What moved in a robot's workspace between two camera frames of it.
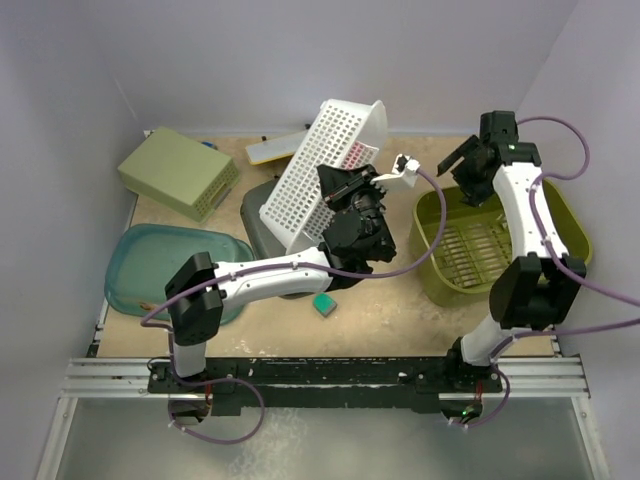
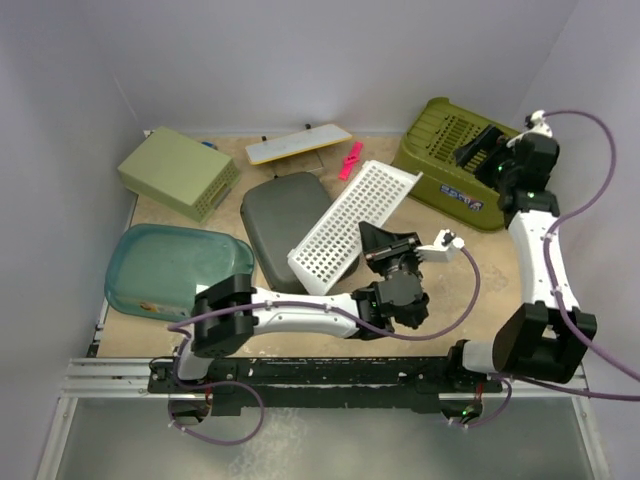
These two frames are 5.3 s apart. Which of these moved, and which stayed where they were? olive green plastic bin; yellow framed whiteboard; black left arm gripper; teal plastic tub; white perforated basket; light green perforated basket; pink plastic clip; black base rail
Moved: black left arm gripper; white perforated basket; olive green plastic bin
Stayed: black base rail; yellow framed whiteboard; light green perforated basket; teal plastic tub; pink plastic clip
